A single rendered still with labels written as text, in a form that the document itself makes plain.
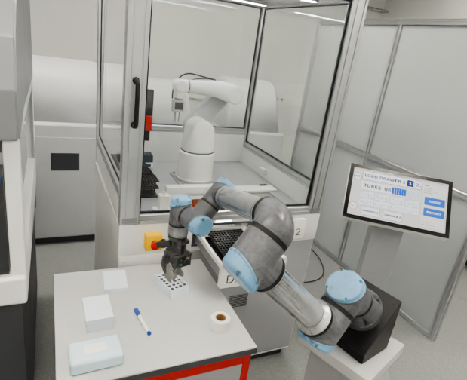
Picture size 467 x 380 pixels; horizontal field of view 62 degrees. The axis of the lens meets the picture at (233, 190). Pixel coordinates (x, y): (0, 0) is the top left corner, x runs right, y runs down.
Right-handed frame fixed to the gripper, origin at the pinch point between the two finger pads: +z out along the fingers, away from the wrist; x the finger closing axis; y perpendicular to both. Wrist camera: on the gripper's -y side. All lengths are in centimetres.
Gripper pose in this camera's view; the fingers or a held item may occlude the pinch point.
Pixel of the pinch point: (170, 277)
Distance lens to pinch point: 158.9
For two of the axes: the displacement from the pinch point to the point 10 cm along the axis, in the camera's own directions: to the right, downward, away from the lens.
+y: 6.6, 3.4, -6.7
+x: 7.4, -1.3, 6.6
